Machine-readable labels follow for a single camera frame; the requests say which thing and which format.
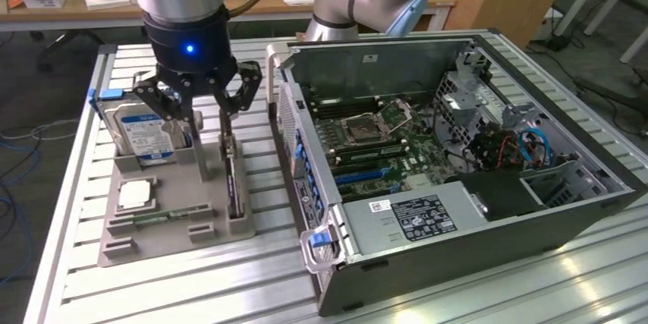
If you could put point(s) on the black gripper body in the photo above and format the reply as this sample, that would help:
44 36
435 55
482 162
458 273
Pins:
190 49

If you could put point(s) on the Nvidia graphics card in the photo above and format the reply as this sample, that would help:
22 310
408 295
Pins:
234 187

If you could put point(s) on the black RAM slot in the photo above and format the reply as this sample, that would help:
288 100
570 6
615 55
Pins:
344 113
343 98
344 106

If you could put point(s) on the blue expansion slot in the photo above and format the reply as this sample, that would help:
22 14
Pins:
356 176

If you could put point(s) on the hard disk with blue label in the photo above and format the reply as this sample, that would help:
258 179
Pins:
144 136

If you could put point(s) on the black office chair base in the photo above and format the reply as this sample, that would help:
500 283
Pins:
71 37

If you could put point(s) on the CPU socket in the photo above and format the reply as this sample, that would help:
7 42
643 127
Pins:
363 127

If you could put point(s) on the CPU with silver lid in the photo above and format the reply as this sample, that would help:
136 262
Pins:
135 194

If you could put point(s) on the metal socket cover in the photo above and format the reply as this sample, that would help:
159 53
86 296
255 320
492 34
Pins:
395 108

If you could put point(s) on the installed black RAM stick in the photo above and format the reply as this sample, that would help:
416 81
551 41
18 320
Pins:
372 153

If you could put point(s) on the green loose RAM stick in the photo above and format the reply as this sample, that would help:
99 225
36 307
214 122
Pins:
167 215

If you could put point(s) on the grey printed parts rack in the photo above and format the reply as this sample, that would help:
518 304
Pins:
167 236

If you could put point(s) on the green motherboard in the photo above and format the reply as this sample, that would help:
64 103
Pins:
430 153

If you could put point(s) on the silver chipset heatsink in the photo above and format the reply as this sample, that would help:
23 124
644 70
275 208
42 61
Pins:
423 182

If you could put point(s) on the blue case release latch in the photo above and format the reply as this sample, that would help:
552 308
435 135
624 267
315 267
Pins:
319 241

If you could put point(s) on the tall metal drive cage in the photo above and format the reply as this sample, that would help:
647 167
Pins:
471 85

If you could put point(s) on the grey power supply unit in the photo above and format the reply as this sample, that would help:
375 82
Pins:
404 217

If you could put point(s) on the black plastic air shroud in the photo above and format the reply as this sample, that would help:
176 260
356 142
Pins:
502 195

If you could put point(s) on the black power adapter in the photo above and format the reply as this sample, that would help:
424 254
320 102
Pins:
558 42

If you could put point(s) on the black open PC case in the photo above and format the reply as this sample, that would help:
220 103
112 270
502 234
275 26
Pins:
455 263

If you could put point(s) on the grey metal disk bay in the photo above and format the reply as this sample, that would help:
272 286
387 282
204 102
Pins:
567 183

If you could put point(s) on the blue slot bracket clip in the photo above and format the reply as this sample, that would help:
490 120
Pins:
304 162
318 205
311 189
299 140

